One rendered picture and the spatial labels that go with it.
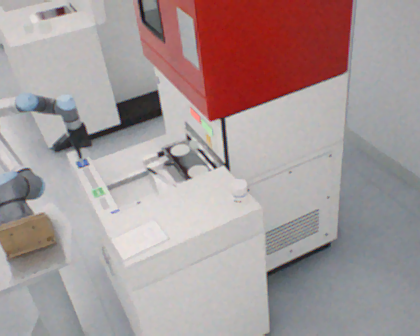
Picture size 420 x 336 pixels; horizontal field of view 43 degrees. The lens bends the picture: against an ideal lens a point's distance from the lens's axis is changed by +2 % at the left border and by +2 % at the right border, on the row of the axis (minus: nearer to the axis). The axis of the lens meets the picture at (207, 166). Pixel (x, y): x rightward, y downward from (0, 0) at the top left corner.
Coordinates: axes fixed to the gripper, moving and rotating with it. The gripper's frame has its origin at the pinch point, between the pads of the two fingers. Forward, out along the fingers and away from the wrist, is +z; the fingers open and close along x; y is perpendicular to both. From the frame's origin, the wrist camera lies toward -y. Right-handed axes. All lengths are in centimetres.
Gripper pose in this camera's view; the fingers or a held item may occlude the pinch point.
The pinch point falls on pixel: (80, 161)
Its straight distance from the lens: 266.1
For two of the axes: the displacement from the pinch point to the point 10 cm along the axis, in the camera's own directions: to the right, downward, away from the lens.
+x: -4.5, -5.1, 7.3
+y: 8.9, -3.5, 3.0
